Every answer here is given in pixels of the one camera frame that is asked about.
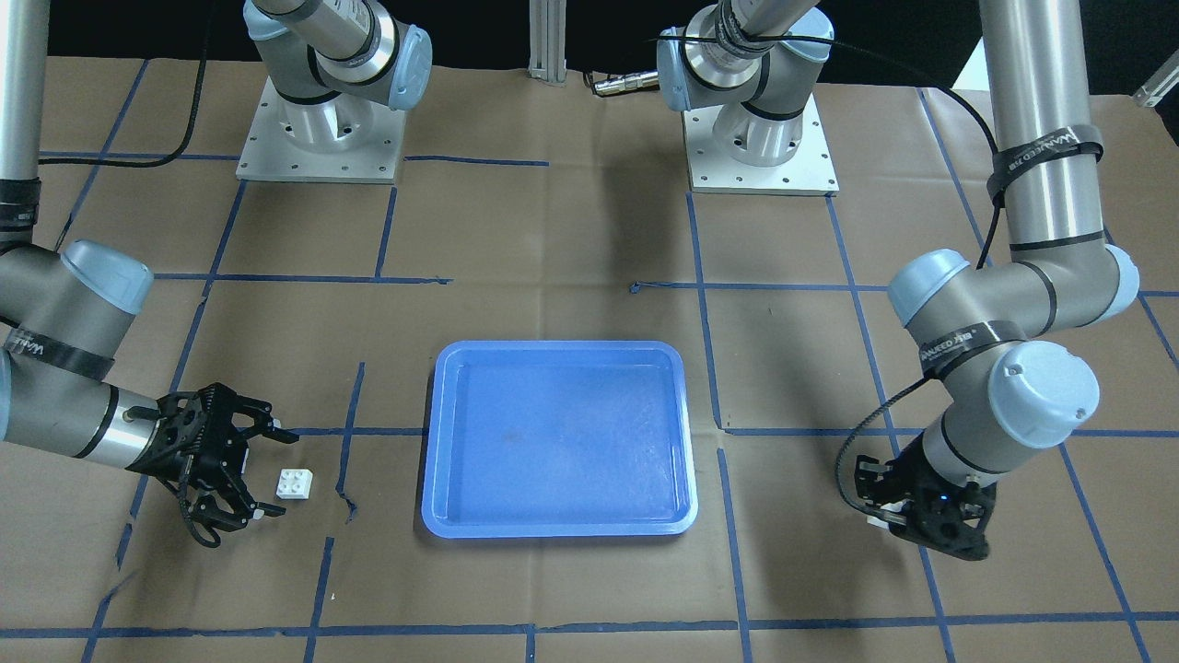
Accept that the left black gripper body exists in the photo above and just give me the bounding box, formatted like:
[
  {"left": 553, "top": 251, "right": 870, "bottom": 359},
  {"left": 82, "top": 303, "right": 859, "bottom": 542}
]
[{"left": 854, "top": 434, "right": 997, "bottom": 562}]

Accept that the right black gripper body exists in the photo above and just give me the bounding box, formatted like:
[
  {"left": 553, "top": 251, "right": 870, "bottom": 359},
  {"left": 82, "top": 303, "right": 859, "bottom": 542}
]
[{"left": 126, "top": 383, "right": 263, "bottom": 503}]

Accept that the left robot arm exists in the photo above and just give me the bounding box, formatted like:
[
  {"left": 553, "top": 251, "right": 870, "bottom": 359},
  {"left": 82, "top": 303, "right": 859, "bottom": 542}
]
[{"left": 835, "top": 1, "right": 1140, "bottom": 562}]

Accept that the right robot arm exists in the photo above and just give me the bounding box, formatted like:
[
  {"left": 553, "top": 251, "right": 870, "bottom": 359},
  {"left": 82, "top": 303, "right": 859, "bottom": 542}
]
[{"left": 1, "top": 1, "right": 433, "bottom": 547}]

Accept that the blue plastic tray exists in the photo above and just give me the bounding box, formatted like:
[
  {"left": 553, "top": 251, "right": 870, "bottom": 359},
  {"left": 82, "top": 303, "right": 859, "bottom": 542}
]
[{"left": 421, "top": 340, "right": 699, "bottom": 539}]

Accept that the metal connector plug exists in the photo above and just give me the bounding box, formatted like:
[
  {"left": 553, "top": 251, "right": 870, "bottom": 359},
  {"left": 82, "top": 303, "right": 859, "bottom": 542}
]
[{"left": 590, "top": 71, "right": 660, "bottom": 98}]

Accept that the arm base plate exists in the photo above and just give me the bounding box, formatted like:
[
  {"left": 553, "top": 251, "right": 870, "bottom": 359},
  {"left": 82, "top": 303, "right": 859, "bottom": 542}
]
[
  {"left": 681, "top": 96, "right": 841, "bottom": 197},
  {"left": 236, "top": 80, "right": 408, "bottom": 185}
]

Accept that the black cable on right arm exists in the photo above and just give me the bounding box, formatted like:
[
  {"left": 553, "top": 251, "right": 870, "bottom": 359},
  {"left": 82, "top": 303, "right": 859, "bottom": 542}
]
[{"left": 37, "top": 0, "right": 217, "bottom": 169}]

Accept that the aluminium frame post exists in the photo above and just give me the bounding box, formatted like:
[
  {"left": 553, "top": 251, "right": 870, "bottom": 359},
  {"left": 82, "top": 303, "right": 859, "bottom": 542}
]
[{"left": 527, "top": 0, "right": 567, "bottom": 87}]

